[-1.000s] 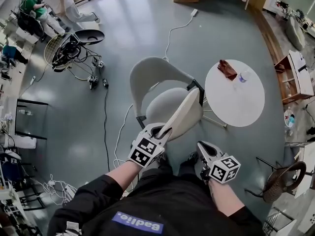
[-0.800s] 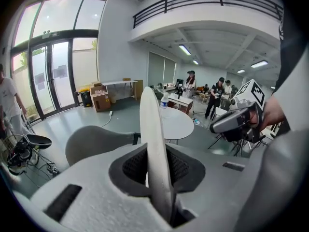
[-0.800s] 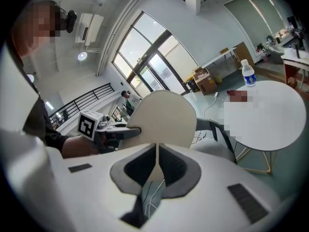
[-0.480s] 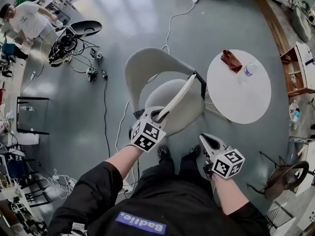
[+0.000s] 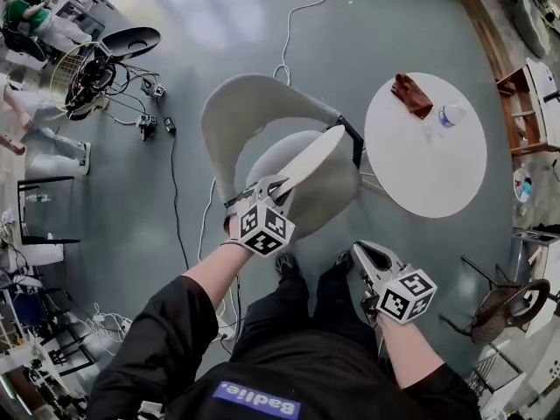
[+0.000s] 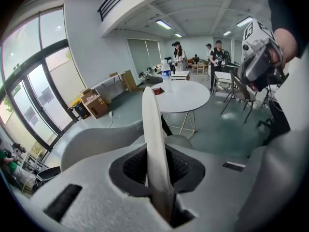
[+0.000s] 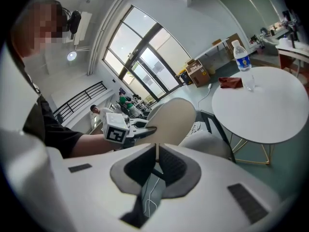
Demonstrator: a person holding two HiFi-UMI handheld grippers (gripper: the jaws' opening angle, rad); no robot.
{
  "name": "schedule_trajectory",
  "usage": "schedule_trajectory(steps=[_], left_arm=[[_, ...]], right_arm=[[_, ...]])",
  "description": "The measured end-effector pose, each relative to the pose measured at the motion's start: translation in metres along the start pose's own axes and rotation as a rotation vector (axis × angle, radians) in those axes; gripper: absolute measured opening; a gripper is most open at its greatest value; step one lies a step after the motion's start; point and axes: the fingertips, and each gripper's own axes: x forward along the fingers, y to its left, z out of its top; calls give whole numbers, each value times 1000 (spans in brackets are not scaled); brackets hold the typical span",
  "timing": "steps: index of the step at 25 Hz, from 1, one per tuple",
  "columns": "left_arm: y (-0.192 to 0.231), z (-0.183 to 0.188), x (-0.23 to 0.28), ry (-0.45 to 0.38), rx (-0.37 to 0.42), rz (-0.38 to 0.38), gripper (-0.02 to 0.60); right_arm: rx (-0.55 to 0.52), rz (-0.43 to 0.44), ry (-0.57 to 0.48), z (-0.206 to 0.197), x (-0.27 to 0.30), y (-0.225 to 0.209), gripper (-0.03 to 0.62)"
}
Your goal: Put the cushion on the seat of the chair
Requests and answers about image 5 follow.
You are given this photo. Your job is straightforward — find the person's left hand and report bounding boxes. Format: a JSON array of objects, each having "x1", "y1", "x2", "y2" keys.
[{"x1": 223, "y1": 212, "x2": 241, "y2": 242}]

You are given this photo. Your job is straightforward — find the round wire basket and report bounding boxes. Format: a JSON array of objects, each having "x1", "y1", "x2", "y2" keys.
[{"x1": 49, "y1": 40, "x2": 116, "y2": 118}]

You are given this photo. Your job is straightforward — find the person's left forearm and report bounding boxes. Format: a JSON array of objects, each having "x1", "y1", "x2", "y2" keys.
[{"x1": 180, "y1": 233, "x2": 256, "y2": 308}]

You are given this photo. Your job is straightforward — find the person's left leg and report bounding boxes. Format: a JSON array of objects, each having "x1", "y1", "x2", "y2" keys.
[{"x1": 239, "y1": 271, "x2": 317, "y2": 349}]

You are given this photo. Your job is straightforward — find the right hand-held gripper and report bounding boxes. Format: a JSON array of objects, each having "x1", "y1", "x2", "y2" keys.
[{"x1": 351, "y1": 241, "x2": 439, "y2": 326}]

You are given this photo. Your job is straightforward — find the black frame side table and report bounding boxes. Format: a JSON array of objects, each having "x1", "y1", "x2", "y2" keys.
[{"x1": 17, "y1": 175, "x2": 82, "y2": 247}]

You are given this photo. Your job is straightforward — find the person's shoe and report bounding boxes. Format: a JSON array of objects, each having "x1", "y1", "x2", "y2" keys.
[
  {"x1": 333, "y1": 248, "x2": 355, "y2": 271},
  {"x1": 275, "y1": 252, "x2": 299, "y2": 276}
]

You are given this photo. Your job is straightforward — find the brown cloth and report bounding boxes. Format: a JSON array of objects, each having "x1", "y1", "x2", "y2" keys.
[{"x1": 389, "y1": 73, "x2": 434, "y2": 118}]

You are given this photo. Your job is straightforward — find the black floor cable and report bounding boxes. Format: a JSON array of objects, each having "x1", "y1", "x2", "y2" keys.
[{"x1": 168, "y1": 129, "x2": 246, "y2": 356}]

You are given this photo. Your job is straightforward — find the spare hand-held gripper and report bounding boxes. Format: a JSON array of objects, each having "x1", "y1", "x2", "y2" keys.
[
  {"x1": 134, "y1": 113, "x2": 158, "y2": 143},
  {"x1": 139, "y1": 78, "x2": 166, "y2": 99}
]

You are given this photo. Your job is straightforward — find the grey upholstered chair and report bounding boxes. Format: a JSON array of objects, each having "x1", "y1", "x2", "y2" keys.
[{"x1": 200, "y1": 73, "x2": 365, "y2": 241}]

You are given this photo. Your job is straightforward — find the person's right leg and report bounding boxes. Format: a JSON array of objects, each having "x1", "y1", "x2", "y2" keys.
[{"x1": 313, "y1": 262, "x2": 382, "y2": 361}]

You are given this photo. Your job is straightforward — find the brown wicker chair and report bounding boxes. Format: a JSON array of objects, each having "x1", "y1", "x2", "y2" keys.
[{"x1": 438, "y1": 255, "x2": 553, "y2": 346}]

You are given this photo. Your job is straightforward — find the white bucket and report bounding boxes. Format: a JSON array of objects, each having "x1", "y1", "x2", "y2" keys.
[{"x1": 512, "y1": 167, "x2": 535, "y2": 203}]

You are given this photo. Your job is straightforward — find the person's leg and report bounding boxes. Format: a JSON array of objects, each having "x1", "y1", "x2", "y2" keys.
[
  {"x1": 313, "y1": 262, "x2": 382, "y2": 361},
  {"x1": 239, "y1": 271, "x2": 317, "y2": 349}
]

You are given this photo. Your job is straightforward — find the black round stool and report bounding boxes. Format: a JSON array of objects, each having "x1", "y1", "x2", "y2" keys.
[{"x1": 100, "y1": 26, "x2": 163, "y2": 60}]

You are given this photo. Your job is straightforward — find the round white cushion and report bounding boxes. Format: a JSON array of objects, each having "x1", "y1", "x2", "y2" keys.
[{"x1": 278, "y1": 124, "x2": 347, "y2": 193}]

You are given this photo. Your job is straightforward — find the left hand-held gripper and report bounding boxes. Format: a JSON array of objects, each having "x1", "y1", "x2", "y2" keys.
[{"x1": 225, "y1": 175, "x2": 296, "y2": 258}]

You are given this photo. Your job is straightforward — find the grey bean bag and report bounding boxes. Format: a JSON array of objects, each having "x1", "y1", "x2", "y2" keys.
[{"x1": 510, "y1": 0, "x2": 551, "y2": 60}]

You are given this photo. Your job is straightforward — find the clear plastic water bottle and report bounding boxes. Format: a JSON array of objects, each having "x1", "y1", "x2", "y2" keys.
[{"x1": 425, "y1": 100, "x2": 469, "y2": 142}]

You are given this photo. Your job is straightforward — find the white floor cable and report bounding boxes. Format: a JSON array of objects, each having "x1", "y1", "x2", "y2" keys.
[{"x1": 272, "y1": 0, "x2": 346, "y2": 88}]

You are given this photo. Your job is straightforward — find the person's right forearm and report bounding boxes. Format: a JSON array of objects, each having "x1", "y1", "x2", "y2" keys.
[{"x1": 377, "y1": 315, "x2": 448, "y2": 389}]

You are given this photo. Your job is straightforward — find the person's left shoe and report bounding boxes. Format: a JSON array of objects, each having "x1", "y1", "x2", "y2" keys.
[{"x1": 275, "y1": 252, "x2": 299, "y2": 276}]

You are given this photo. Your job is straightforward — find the person's black top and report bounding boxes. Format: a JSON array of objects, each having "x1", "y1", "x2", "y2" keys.
[{"x1": 86, "y1": 273, "x2": 483, "y2": 420}]

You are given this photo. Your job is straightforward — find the round white table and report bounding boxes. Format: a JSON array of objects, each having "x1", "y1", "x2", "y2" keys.
[{"x1": 363, "y1": 72, "x2": 488, "y2": 219}]

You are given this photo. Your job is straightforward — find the person's right shoe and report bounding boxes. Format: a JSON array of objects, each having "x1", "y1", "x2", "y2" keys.
[{"x1": 333, "y1": 248, "x2": 355, "y2": 271}]

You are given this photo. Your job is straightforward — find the tangled white cables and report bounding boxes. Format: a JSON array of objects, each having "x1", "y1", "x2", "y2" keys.
[{"x1": 81, "y1": 302, "x2": 133, "y2": 346}]

